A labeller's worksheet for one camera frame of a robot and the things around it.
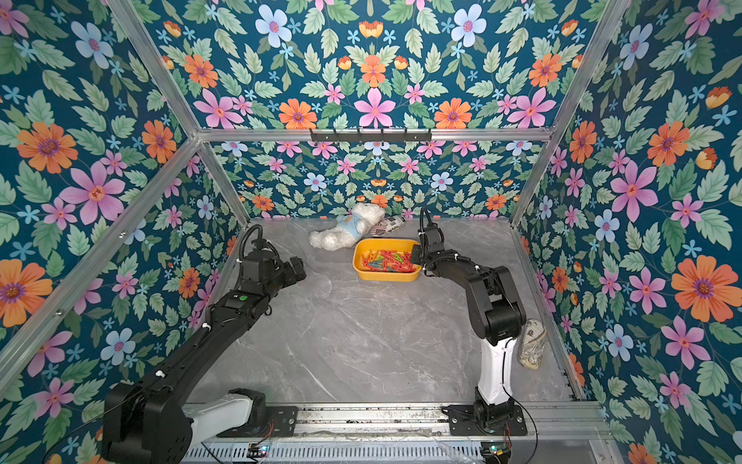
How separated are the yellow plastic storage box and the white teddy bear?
36 mm

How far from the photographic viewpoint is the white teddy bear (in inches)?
39.8

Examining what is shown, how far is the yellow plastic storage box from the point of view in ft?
3.28
